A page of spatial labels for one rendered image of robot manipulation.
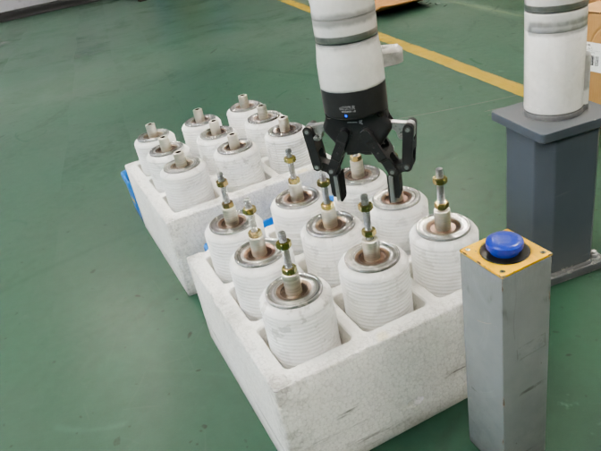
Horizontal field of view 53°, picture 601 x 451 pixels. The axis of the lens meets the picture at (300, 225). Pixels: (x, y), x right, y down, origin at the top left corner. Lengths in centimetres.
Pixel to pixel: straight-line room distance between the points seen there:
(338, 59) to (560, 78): 47
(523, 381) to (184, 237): 71
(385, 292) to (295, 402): 18
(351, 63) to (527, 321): 35
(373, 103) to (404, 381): 39
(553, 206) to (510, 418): 43
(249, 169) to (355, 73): 62
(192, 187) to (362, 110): 61
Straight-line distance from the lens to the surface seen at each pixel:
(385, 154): 73
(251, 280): 86
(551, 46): 104
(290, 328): 77
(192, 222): 123
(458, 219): 89
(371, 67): 69
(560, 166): 109
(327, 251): 89
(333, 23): 67
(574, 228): 117
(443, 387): 93
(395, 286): 81
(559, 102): 107
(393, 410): 89
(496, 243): 69
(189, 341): 118
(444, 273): 87
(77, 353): 127
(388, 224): 94
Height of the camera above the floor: 70
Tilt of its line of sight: 29 degrees down
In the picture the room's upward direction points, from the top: 11 degrees counter-clockwise
